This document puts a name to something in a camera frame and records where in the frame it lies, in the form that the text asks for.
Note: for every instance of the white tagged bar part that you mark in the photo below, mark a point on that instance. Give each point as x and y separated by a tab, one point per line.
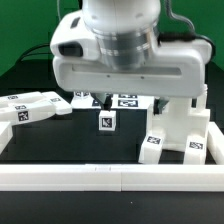
26	113

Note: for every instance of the white long chair back part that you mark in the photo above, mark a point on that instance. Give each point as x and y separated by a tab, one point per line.
61	106

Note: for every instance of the white front fence rail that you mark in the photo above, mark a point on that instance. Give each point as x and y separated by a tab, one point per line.
112	178

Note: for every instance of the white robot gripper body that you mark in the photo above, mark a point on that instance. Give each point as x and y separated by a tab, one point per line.
100	55

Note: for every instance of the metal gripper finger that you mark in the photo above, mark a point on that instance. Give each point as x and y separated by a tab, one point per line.
159	104
104	100

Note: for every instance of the white chair seat part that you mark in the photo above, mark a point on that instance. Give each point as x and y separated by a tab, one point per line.
180	126

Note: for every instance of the small white tagged cube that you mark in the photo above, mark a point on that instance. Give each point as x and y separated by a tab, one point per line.
107	120

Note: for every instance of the paper sheet with tags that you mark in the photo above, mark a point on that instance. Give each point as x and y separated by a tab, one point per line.
119	101

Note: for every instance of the rear white tagged cube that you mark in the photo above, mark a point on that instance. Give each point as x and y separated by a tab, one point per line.
81	95

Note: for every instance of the white left fence block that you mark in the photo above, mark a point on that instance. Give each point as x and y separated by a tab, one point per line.
5	134

